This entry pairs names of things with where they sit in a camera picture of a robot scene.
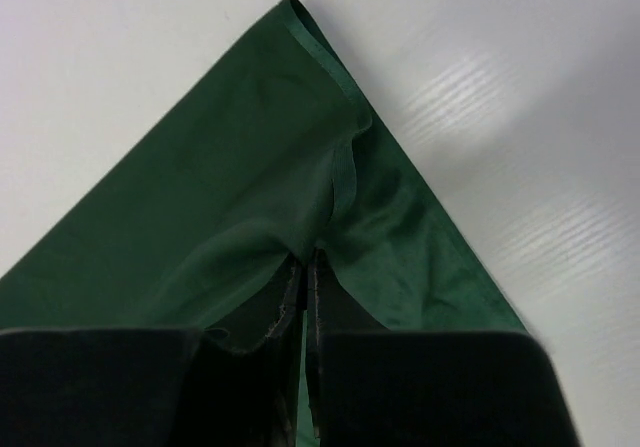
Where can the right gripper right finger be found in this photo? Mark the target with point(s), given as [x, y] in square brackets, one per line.
[370, 386]

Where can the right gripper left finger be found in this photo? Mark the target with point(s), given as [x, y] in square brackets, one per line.
[234, 383]

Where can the dark green cloth napkin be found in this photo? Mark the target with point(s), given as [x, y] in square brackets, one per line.
[273, 155]

